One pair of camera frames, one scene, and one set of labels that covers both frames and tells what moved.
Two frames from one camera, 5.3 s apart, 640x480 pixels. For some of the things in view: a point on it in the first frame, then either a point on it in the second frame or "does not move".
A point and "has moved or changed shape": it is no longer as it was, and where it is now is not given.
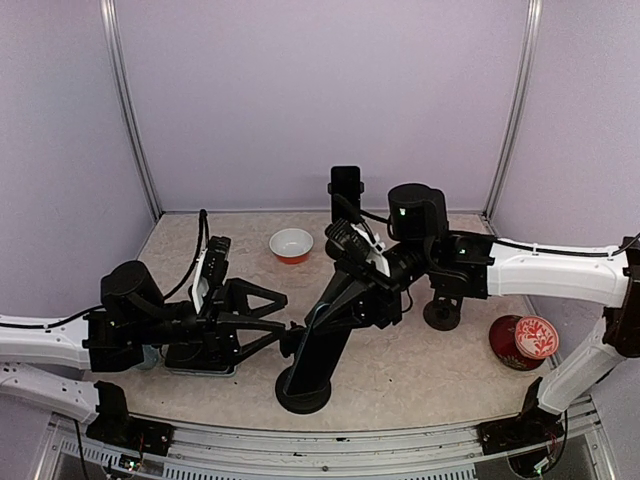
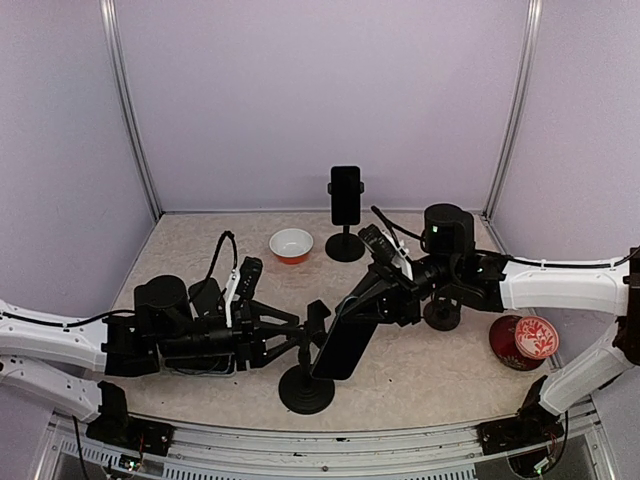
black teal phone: x=345 y=193 does not move
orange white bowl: x=292 y=245 does not move
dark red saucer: x=502 y=339 does not move
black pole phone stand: x=361 y=186 → x=345 y=246
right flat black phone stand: x=443 y=313 does not move
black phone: x=320 y=353 has moved or changed shape
